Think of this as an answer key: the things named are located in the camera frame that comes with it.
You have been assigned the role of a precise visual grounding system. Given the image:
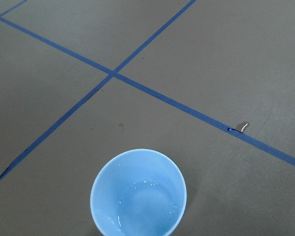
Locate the light blue plastic cup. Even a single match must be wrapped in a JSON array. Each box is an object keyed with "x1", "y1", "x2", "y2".
[{"x1": 90, "y1": 149, "x2": 187, "y2": 236}]

